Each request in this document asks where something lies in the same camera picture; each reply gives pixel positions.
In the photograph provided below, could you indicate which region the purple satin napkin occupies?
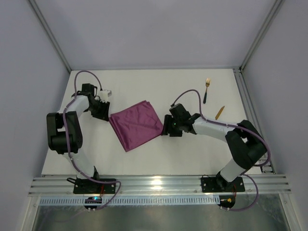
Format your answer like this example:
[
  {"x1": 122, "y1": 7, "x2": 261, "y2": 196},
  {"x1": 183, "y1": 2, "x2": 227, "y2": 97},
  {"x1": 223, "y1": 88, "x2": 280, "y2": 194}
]
[{"x1": 109, "y1": 101, "x2": 163, "y2": 152}]

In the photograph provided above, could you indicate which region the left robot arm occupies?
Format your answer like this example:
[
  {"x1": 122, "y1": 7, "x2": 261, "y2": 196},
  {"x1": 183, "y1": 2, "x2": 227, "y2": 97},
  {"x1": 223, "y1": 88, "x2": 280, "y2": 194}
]
[{"x1": 46, "y1": 83, "x2": 112, "y2": 183}]

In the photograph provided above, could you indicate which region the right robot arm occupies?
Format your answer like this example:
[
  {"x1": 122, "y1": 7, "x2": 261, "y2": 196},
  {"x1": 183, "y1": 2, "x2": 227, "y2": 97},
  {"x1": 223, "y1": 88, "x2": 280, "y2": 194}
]
[{"x1": 162, "y1": 112, "x2": 267, "y2": 193}]

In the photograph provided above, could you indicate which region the gold fork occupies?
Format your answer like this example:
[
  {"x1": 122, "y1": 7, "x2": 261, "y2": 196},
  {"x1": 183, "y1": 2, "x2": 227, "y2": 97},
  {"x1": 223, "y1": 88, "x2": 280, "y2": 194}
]
[{"x1": 203, "y1": 78, "x2": 211, "y2": 104}]

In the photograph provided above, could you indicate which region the left controller board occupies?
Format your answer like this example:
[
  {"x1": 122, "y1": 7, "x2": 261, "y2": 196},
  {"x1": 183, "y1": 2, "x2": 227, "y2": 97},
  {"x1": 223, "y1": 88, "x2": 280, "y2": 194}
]
[{"x1": 84, "y1": 196, "x2": 102, "y2": 211}]

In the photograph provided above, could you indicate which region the controller board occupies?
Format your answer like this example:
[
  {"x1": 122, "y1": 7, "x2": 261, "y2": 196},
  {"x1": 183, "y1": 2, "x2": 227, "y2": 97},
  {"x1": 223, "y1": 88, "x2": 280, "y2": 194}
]
[
  {"x1": 84, "y1": 196, "x2": 102, "y2": 211},
  {"x1": 218, "y1": 195, "x2": 235, "y2": 210}
]

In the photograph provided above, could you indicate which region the right controller board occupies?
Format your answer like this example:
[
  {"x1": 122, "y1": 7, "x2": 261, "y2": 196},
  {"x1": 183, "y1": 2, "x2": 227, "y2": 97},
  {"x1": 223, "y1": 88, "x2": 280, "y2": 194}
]
[{"x1": 218, "y1": 195, "x2": 235, "y2": 210}]

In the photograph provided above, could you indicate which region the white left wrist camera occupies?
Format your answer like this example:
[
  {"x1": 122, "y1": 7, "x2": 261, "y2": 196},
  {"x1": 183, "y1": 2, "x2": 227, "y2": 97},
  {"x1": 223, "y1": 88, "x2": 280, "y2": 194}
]
[{"x1": 98, "y1": 90, "x2": 112, "y2": 102}]

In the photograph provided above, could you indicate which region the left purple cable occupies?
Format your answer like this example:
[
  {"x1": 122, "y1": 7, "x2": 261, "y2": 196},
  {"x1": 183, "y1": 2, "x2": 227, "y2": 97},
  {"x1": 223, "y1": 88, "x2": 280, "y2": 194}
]
[{"x1": 62, "y1": 70, "x2": 121, "y2": 211}]

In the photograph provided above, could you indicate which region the black handled gold knife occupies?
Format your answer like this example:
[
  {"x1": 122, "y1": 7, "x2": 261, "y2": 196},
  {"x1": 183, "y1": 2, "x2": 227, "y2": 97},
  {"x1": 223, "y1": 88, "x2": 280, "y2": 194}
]
[{"x1": 215, "y1": 106, "x2": 225, "y2": 120}]

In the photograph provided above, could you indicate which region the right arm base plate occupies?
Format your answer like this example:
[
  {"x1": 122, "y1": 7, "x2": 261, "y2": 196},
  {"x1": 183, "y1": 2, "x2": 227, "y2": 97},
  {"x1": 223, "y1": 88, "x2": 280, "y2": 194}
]
[{"x1": 200, "y1": 175, "x2": 245, "y2": 193}]

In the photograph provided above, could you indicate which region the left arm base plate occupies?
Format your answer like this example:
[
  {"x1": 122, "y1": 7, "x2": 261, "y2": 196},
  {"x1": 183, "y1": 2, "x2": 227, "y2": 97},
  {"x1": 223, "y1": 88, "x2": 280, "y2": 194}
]
[{"x1": 71, "y1": 178, "x2": 116, "y2": 194}]

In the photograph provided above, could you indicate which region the slotted cable duct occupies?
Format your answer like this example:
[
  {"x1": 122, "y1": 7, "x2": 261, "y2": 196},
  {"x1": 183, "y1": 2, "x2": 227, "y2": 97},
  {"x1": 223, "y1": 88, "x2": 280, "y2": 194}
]
[{"x1": 38, "y1": 194, "x2": 219, "y2": 206}]

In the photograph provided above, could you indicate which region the front aluminium rail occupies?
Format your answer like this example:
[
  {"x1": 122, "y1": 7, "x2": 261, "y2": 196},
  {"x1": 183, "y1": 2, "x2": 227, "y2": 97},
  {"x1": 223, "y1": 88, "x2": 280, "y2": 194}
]
[{"x1": 28, "y1": 174, "x2": 291, "y2": 196}]

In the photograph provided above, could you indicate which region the aluminium rail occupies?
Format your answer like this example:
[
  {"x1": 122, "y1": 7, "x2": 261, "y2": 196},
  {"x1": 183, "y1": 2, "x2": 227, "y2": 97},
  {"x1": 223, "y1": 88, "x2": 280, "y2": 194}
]
[
  {"x1": 28, "y1": 174, "x2": 291, "y2": 196},
  {"x1": 233, "y1": 67, "x2": 276, "y2": 174}
]

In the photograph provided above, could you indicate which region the right aluminium rail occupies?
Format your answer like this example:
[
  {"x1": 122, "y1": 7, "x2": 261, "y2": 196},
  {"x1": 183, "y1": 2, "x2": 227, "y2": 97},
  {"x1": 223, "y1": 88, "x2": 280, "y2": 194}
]
[{"x1": 233, "y1": 67, "x2": 276, "y2": 174}]

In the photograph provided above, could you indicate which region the left frame post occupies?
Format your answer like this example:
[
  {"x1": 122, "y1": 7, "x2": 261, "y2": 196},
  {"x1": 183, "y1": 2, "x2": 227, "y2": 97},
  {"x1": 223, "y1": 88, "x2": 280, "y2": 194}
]
[{"x1": 27, "y1": 0, "x2": 72, "y2": 73}]

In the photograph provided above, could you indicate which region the frame post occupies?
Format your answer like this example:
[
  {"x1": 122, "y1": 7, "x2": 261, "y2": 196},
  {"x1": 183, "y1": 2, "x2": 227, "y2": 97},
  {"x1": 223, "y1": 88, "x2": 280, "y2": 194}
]
[
  {"x1": 27, "y1": 0, "x2": 72, "y2": 73},
  {"x1": 239, "y1": 0, "x2": 285, "y2": 72}
]

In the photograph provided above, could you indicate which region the right frame post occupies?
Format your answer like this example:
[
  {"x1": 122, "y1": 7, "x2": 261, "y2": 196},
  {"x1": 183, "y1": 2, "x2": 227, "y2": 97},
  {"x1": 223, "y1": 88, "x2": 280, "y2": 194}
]
[{"x1": 239, "y1": 0, "x2": 285, "y2": 72}]

